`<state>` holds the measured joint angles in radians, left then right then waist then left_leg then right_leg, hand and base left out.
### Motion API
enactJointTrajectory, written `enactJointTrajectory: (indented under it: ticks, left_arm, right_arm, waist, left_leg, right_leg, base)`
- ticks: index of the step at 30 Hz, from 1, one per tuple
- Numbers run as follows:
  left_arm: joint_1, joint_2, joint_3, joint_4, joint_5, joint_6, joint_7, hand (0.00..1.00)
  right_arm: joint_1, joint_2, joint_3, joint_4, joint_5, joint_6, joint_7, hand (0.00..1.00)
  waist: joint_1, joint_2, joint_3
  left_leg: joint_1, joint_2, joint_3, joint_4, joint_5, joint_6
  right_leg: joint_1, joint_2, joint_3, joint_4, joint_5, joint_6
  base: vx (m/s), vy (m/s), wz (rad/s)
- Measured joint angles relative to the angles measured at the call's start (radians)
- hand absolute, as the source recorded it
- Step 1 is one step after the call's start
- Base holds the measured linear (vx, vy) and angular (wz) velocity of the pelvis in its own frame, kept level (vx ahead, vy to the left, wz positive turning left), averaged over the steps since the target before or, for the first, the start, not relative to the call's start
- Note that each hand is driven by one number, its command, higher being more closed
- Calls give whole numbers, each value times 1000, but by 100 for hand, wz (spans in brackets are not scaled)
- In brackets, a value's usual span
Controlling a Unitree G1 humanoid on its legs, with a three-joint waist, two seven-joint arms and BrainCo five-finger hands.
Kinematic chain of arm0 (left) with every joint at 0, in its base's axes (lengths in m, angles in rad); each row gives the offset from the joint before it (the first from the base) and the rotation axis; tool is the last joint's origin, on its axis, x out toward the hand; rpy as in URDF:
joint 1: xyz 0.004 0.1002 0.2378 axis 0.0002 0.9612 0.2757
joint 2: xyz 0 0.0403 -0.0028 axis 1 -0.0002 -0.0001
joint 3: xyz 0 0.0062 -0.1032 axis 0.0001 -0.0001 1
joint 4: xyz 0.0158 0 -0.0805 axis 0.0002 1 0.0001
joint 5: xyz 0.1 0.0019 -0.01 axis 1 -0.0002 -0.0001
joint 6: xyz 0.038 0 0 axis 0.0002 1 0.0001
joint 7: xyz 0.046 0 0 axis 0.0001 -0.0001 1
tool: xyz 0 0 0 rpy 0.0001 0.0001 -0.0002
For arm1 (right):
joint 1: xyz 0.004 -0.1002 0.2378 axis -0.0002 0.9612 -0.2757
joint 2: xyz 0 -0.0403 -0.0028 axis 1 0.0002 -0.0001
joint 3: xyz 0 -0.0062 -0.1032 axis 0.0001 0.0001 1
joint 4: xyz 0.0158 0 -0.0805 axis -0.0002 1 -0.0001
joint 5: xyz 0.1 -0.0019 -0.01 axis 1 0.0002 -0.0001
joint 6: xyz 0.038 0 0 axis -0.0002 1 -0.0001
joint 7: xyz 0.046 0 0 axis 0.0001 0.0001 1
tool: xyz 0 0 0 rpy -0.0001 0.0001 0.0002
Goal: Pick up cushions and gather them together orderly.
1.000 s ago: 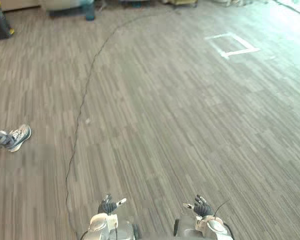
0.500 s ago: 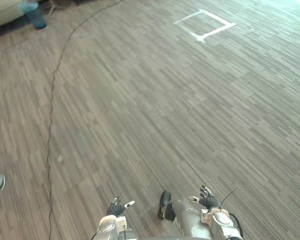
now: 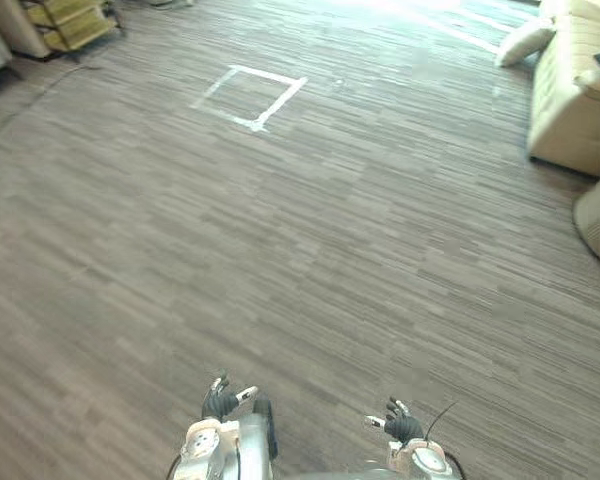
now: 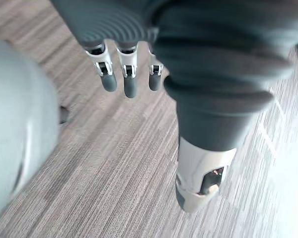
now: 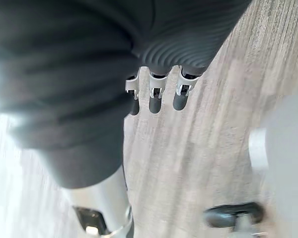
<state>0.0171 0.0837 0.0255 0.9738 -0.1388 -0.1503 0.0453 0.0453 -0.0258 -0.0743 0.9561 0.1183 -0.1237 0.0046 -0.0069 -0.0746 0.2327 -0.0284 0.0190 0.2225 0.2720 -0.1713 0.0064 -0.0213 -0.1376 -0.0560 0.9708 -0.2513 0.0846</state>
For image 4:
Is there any robot left leg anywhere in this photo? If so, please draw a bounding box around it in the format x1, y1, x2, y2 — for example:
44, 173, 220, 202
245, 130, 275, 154
0, 31, 61, 219

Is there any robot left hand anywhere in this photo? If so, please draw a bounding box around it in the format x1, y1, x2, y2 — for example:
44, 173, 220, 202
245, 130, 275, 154
50, 0, 298, 214

